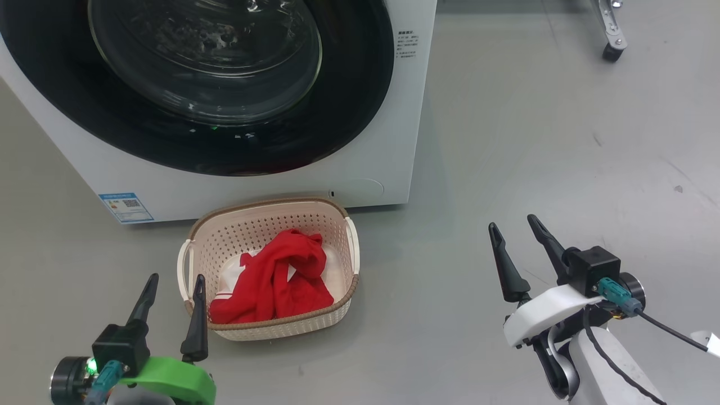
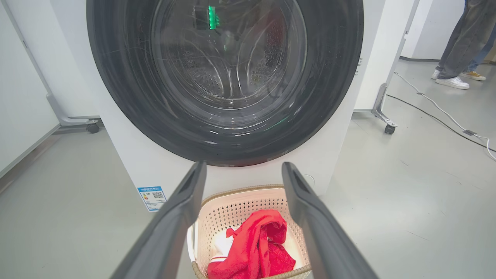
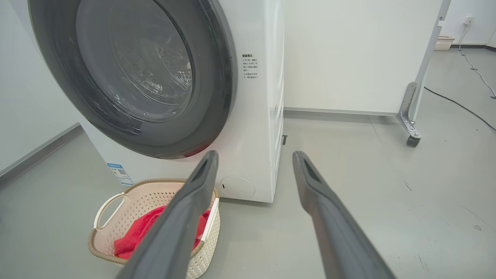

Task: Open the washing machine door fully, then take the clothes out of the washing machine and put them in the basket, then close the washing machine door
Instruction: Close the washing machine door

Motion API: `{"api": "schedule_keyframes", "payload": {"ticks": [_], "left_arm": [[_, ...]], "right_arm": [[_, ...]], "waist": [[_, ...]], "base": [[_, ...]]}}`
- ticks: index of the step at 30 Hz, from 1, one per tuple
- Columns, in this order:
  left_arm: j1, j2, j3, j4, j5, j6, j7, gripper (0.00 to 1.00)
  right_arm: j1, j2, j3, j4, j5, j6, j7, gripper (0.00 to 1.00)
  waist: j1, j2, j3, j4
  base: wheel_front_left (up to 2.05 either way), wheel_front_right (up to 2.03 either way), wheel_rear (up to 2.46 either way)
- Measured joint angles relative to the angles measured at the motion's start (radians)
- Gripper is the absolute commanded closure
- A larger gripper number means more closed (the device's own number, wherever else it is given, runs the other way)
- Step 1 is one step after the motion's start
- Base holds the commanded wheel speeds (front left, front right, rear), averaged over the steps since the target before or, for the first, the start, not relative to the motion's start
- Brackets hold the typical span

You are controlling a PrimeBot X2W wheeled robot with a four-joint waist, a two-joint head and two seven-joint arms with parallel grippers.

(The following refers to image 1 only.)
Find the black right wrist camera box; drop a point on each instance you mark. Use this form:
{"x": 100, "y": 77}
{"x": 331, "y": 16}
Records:
{"x": 593, "y": 270}

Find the black cylindrical right wrist motor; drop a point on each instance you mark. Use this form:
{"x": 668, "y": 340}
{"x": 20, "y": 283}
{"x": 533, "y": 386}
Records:
{"x": 634, "y": 286}

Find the red and white garment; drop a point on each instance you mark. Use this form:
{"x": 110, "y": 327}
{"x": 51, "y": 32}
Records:
{"x": 264, "y": 287}

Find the black cylindrical left wrist motor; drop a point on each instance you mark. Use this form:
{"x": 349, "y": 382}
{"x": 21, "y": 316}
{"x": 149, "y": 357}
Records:
{"x": 68, "y": 381}

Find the white front-load washing machine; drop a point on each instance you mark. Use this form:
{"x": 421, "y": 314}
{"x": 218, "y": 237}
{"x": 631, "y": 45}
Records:
{"x": 394, "y": 157}

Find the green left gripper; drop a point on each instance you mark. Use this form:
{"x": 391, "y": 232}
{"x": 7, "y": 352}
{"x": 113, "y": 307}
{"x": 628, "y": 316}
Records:
{"x": 180, "y": 382}

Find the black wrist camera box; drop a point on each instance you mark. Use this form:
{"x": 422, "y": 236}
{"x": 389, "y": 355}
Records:
{"x": 593, "y": 270}
{"x": 121, "y": 346}

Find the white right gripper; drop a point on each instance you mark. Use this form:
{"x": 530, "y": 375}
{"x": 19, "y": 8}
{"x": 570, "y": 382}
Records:
{"x": 543, "y": 318}

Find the black cylindrical wrist motor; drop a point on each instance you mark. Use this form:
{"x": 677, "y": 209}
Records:
{"x": 634, "y": 286}
{"x": 68, "y": 381}

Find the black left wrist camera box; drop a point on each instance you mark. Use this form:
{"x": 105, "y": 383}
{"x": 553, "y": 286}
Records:
{"x": 121, "y": 346}

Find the round dark washing machine door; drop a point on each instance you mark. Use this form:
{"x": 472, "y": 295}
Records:
{"x": 349, "y": 84}

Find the cream perforated laundry basket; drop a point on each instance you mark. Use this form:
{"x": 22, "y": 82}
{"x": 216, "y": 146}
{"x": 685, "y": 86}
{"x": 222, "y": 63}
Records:
{"x": 337, "y": 236}

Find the blue energy label sticker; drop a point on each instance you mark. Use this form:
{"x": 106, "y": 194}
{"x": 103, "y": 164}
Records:
{"x": 126, "y": 207}

